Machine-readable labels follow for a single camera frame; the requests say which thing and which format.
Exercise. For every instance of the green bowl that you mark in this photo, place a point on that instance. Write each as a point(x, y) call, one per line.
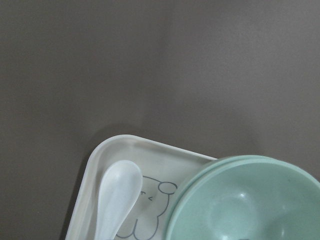
point(196, 175)
point(248, 199)

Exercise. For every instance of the white ceramic spoon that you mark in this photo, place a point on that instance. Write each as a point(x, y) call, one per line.
point(119, 190)

